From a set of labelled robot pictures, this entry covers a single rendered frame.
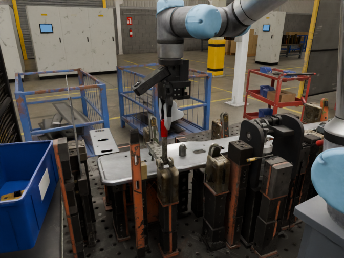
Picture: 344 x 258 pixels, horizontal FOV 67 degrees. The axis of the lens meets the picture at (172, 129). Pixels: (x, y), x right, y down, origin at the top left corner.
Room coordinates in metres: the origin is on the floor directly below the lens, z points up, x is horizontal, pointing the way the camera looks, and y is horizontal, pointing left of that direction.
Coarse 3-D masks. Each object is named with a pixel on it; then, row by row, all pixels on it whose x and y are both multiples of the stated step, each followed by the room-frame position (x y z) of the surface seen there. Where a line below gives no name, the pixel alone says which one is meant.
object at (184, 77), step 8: (168, 64) 0.74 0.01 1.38; (176, 64) 0.74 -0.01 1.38; (184, 64) 0.77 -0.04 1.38; (176, 72) 0.76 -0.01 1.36; (184, 72) 0.77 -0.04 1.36; (168, 80) 0.75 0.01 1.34; (176, 80) 0.76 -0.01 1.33; (184, 80) 0.77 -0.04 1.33; (160, 88) 0.76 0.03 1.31; (168, 88) 0.73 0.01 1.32; (176, 88) 0.75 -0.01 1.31; (184, 88) 0.75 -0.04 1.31; (160, 96) 0.77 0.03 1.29; (176, 96) 0.75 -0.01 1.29; (184, 96) 0.75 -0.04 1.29
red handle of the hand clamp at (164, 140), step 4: (164, 128) 0.75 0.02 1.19; (164, 132) 0.75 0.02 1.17; (164, 136) 0.75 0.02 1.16; (164, 140) 0.76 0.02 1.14; (164, 144) 0.76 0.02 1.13; (164, 148) 0.76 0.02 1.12; (164, 152) 0.76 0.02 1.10; (164, 156) 0.76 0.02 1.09; (164, 160) 0.75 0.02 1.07; (164, 164) 0.75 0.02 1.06
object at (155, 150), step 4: (152, 140) 0.89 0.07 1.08; (148, 144) 0.88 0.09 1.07; (152, 144) 0.88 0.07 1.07; (156, 144) 0.88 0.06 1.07; (148, 148) 0.87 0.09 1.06; (152, 148) 0.84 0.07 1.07; (156, 148) 0.84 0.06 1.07; (160, 148) 0.84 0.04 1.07; (148, 152) 0.89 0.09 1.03; (152, 152) 0.83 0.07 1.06; (156, 152) 0.81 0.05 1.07; (160, 152) 0.81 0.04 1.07; (156, 156) 0.79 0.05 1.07; (160, 156) 0.78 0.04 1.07; (160, 160) 0.76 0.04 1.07; (168, 160) 0.76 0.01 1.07; (168, 164) 0.76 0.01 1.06
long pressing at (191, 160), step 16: (304, 128) 1.22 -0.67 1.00; (176, 144) 1.03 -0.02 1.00; (192, 144) 1.03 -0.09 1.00; (208, 144) 1.03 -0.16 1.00; (224, 144) 1.03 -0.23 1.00; (96, 160) 0.90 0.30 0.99; (112, 160) 0.89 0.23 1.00; (128, 160) 0.89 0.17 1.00; (176, 160) 0.89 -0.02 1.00; (192, 160) 0.89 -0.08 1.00; (112, 176) 0.78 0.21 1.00; (128, 176) 0.78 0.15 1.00
